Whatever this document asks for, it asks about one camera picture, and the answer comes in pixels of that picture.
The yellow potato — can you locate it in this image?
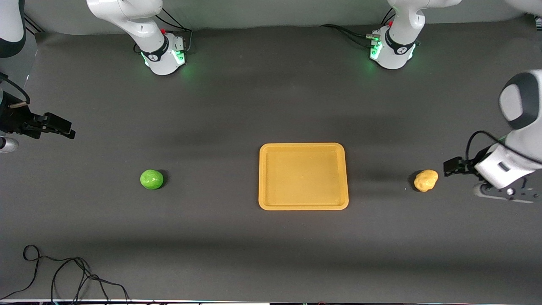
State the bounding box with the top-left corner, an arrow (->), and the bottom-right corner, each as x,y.
414,169 -> 439,192

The green apple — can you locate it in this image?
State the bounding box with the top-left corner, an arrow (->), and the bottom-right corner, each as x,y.
140,169 -> 164,190

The yellow plastic tray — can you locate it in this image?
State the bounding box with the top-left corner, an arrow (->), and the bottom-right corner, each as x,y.
258,143 -> 349,211

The dark grey table mat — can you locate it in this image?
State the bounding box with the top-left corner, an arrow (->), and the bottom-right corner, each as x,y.
0,16 -> 542,302

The thin black loose cable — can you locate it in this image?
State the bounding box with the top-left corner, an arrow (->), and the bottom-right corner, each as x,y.
0,245 -> 130,304

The black right arm base cable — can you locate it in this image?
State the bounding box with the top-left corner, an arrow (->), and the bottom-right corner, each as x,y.
156,8 -> 194,54

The black arm base cable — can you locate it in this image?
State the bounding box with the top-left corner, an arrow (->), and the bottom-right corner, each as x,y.
320,24 -> 380,48
156,8 -> 194,54

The black left arm base cable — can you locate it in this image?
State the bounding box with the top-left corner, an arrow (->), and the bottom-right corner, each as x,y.
320,24 -> 380,48

